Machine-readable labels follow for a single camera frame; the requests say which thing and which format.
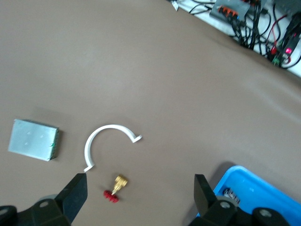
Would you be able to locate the grey box with orange connectors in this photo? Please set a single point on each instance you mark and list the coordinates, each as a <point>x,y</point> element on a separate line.
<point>235,8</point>

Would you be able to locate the dark brown electrolytic capacitor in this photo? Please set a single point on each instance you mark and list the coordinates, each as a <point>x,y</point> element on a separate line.
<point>232,196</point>

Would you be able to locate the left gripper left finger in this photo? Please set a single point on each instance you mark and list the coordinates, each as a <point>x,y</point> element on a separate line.
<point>70,200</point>

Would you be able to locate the circuit board with red light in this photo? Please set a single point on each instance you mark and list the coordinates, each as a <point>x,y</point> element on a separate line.
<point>288,50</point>

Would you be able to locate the blue plastic tray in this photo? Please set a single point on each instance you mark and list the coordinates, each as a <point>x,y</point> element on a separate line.
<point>258,190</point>

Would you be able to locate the grey metal box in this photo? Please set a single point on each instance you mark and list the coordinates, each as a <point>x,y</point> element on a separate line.
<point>33,141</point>

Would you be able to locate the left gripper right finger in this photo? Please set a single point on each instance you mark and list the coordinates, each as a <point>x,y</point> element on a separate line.
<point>205,200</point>

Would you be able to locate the white curved pipe clamp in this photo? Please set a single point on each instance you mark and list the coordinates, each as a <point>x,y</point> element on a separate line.
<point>88,150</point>

